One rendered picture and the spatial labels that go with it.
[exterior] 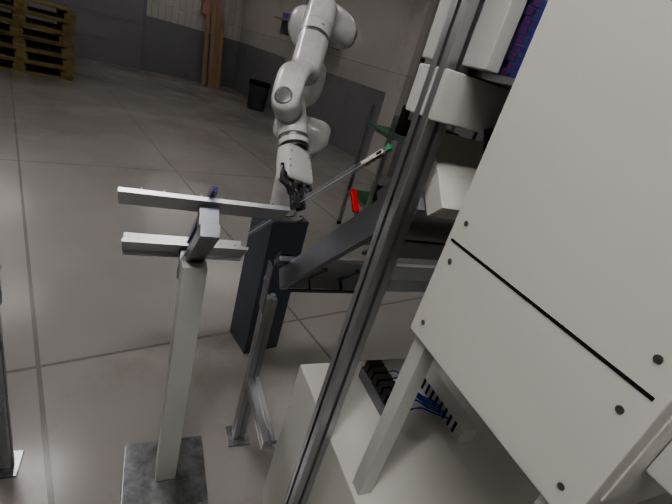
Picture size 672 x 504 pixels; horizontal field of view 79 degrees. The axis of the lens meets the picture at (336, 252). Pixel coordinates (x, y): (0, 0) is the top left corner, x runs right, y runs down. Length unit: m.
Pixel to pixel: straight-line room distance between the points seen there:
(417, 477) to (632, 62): 0.82
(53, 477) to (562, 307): 1.52
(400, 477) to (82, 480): 1.04
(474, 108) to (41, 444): 1.61
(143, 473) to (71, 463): 0.23
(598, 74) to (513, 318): 0.27
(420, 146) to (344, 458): 0.65
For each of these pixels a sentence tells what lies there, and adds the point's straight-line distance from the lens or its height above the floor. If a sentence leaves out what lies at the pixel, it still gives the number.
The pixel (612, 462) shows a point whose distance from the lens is 0.49.
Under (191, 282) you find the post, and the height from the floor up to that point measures 0.77.
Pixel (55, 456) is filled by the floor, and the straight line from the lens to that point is 1.72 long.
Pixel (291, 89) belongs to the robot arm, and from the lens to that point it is 1.11.
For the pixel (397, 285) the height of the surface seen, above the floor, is 0.70.
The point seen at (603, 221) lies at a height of 1.28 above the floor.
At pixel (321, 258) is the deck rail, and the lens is 1.01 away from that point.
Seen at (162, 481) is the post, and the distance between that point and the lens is 1.62.
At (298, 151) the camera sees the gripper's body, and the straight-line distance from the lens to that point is 1.13.
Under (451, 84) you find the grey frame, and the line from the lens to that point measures 0.64.
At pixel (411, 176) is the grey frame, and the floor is 1.22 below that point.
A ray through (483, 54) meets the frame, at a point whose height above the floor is 1.41.
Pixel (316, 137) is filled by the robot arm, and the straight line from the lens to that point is 1.65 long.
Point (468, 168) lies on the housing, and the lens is 0.74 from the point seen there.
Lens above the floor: 1.35
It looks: 24 degrees down
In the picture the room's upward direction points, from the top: 17 degrees clockwise
